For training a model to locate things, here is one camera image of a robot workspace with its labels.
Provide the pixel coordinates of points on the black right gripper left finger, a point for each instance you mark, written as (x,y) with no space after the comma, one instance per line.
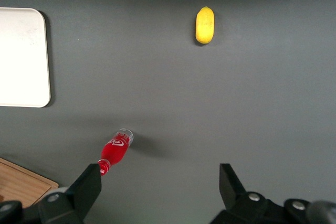
(86,190)

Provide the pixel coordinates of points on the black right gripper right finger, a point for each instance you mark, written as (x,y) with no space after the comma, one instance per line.
(231,192)

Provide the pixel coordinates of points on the wooden drawer cabinet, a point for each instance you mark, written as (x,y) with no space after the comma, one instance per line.
(21,182)

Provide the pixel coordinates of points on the small red soda bottle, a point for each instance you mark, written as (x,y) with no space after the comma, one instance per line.
(115,150)

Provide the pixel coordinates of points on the cream rectangular plastic tray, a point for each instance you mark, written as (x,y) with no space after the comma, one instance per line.
(23,58)

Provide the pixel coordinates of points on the yellow lemon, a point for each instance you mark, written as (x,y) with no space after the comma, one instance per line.
(205,26)

